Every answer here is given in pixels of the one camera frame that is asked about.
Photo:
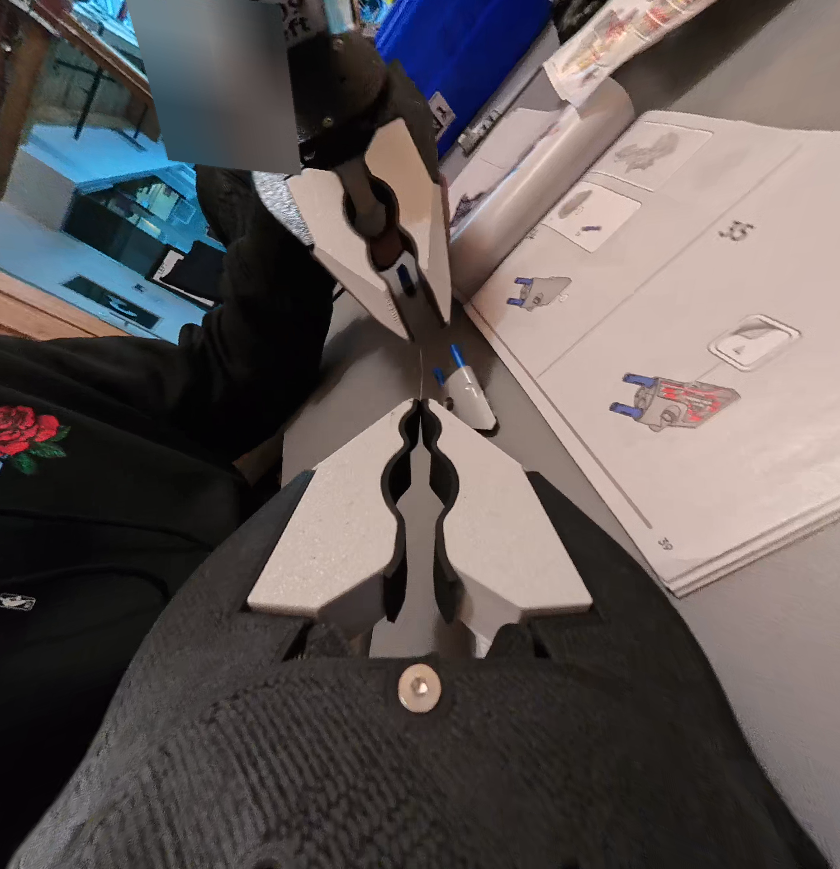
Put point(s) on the grey desk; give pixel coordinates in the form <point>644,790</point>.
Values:
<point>766,645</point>

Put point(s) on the open white instruction booklet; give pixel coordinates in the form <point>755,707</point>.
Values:
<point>732,475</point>

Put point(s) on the wooden post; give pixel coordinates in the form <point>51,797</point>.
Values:
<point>26,305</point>

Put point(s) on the blue storage bin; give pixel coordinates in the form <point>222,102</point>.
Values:
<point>460,47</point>

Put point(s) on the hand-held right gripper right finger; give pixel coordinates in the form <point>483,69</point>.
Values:
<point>515,536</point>

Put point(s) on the grey toy panel piece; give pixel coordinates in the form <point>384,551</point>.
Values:
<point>471,400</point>

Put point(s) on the light grey toy beam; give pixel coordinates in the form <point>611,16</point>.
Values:
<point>481,132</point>

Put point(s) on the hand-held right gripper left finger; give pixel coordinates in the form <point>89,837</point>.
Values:
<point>331,536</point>

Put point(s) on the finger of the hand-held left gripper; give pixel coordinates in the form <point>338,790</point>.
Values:
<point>331,224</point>
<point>420,197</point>

